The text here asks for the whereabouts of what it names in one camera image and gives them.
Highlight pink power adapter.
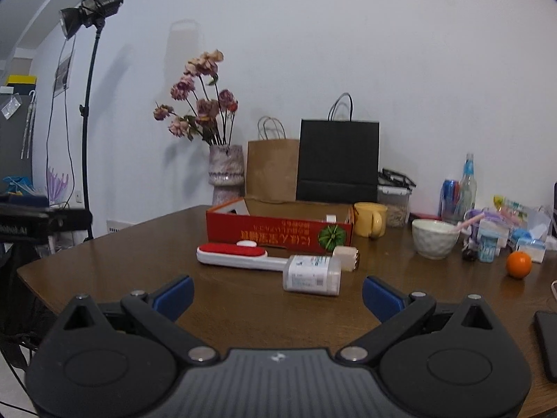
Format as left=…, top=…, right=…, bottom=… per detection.
left=332, top=246, right=360, bottom=272

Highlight red white lint brush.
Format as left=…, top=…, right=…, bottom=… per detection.
left=196, top=242, right=288, bottom=272

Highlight white jar lid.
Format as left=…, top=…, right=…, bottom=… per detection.
left=236, top=240, right=258, bottom=247

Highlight white ceramic bowl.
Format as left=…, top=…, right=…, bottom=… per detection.
left=411, top=219, right=460, bottom=260

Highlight red book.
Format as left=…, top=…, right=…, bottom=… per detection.
left=409, top=212, right=441, bottom=222

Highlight yellow mug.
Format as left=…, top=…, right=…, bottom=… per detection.
left=354, top=202, right=387, bottom=239

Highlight small blue white cup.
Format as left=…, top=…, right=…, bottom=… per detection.
left=478, top=234, right=499, bottom=263

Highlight pink spoon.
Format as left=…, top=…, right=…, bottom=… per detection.
left=452, top=212, right=485, bottom=232

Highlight blue soda can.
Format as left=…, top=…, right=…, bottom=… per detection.
left=438, top=179, right=460, bottom=224

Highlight clear food container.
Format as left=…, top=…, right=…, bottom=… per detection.
left=378, top=168, right=416, bottom=227

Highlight purple plastic container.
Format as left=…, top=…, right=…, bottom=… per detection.
left=464, top=209, right=505, bottom=238

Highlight orange fruit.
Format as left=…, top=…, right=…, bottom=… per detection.
left=505, top=251, right=533, bottom=280

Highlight red cardboard box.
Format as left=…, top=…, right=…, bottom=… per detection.
left=206, top=198, right=354, bottom=254

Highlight clear glass bottle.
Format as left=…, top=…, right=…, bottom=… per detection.
left=457, top=153, right=477, bottom=221

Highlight black phone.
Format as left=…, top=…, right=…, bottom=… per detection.
left=533, top=310, right=557, bottom=383

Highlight tissue box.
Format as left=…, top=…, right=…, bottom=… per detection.
left=509, top=208, right=552, bottom=263

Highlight pink ceramic vase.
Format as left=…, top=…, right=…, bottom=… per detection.
left=209, top=145, right=244, bottom=206

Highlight black paper bag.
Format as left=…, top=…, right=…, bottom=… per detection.
left=296, top=93, right=379, bottom=205

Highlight brown paper bag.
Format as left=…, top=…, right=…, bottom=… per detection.
left=245, top=116, right=299, bottom=202

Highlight dried pink roses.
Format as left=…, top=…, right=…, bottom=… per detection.
left=153, top=49, right=239, bottom=146

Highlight black studio light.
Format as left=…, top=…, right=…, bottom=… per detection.
left=60, top=0, right=124, bottom=40

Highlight white wall heater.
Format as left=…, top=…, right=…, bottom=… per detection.
left=107, top=220, right=132, bottom=234

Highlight wall poster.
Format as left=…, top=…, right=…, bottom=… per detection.
left=53, top=52, right=73, bottom=97

